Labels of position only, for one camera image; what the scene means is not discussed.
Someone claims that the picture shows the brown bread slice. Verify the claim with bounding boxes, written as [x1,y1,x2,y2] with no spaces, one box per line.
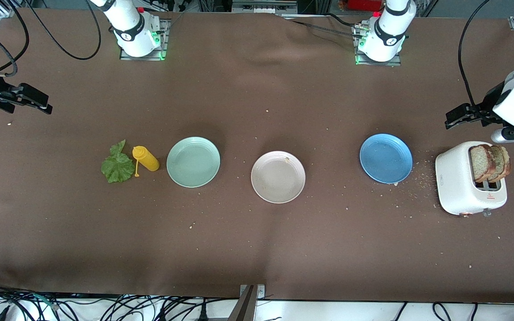
[489,145,512,181]
[469,144,494,182]

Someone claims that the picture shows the green lettuce leaf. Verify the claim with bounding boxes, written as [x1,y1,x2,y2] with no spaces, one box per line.
[101,140,136,184]

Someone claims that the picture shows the yellow squeeze bottle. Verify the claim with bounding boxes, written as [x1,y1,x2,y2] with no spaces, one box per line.
[132,145,160,177]

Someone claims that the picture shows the blue plate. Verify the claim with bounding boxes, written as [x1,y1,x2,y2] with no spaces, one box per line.
[359,134,413,184]

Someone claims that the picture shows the mint green plate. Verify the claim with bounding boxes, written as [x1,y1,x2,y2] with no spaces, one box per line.
[166,136,221,188]

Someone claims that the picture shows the beige plate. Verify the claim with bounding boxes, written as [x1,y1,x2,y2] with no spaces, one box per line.
[251,151,306,204]

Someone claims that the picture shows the white toaster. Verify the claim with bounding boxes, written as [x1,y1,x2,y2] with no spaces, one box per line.
[435,141,508,218]

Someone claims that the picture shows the red box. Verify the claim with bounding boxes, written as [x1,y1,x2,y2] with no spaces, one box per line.
[346,0,383,12]

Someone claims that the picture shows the brown tablecloth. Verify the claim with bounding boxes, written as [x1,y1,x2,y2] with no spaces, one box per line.
[0,7,514,304]

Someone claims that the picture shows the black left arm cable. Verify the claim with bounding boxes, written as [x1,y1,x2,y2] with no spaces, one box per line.
[458,0,494,107]

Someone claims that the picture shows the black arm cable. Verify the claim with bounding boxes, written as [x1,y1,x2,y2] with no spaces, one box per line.
[0,0,102,77]
[458,0,494,107]

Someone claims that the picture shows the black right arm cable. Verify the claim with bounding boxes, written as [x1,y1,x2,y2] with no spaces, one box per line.
[0,0,102,77]

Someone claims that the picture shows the black base cable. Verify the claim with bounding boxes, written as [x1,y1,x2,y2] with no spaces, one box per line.
[279,12,365,38]

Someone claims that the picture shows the tangled black cable bundle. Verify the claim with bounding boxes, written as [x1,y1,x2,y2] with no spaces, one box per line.
[0,281,240,321]

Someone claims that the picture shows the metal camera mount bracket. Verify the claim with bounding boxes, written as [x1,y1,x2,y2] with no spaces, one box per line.
[228,284,266,321]

